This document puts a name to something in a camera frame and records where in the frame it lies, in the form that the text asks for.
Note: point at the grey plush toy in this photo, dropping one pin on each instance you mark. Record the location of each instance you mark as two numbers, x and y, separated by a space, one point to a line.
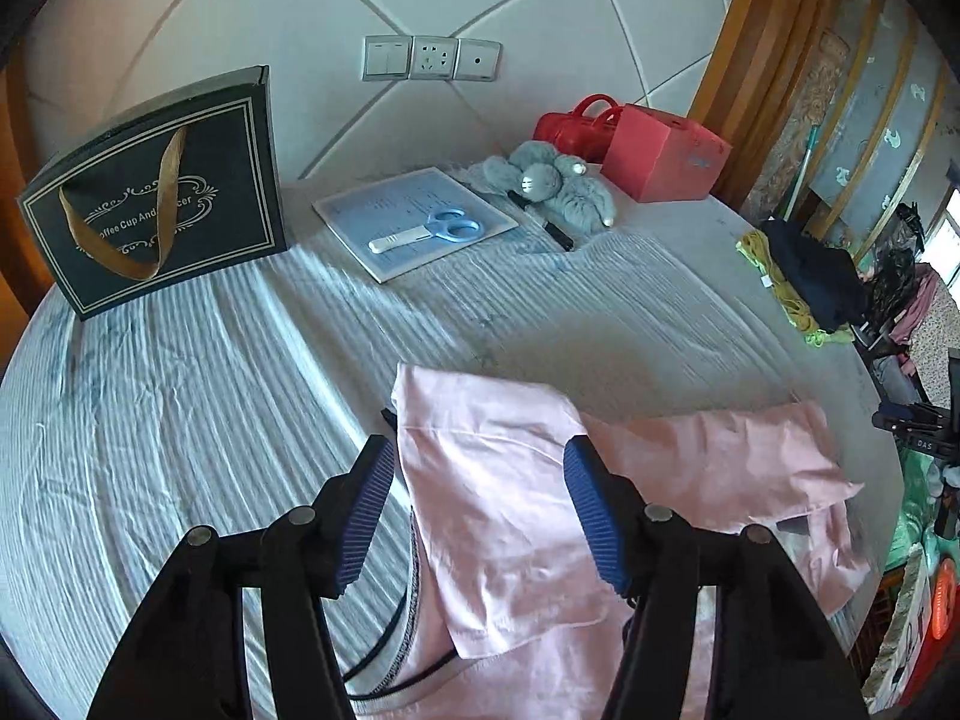
541 175

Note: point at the dark green gift bag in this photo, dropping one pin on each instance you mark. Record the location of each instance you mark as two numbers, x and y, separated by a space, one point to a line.
172 189

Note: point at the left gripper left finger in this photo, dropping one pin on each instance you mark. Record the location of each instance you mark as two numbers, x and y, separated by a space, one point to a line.
182 655

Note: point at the pink t-shirt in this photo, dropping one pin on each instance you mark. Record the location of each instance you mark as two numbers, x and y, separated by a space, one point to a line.
506 616

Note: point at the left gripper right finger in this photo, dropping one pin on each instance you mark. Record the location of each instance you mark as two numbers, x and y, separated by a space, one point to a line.
775 655

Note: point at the black marker pen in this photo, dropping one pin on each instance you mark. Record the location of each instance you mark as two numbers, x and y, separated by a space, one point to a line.
555 233

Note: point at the blue clipboard folder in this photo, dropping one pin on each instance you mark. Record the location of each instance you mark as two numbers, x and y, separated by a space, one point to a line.
371 211

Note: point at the red handbag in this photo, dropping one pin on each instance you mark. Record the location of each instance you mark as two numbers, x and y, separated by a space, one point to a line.
585 131

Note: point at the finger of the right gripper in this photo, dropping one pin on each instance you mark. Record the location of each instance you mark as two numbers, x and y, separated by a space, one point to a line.
929 429

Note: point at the blue handled scissors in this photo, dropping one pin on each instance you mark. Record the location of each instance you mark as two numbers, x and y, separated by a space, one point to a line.
450 225

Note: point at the white wall socket panel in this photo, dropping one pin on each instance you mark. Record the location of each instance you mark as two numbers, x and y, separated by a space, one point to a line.
400 57

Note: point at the blue striped bed sheet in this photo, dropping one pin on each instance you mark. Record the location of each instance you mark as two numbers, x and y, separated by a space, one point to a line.
231 398

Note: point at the pile of dark clothes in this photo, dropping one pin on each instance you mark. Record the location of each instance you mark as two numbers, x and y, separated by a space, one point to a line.
824 277

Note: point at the red paper bag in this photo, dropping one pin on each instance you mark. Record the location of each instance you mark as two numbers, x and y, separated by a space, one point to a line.
655 156

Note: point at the yellow green cloth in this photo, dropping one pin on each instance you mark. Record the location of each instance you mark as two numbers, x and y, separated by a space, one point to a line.
755 247

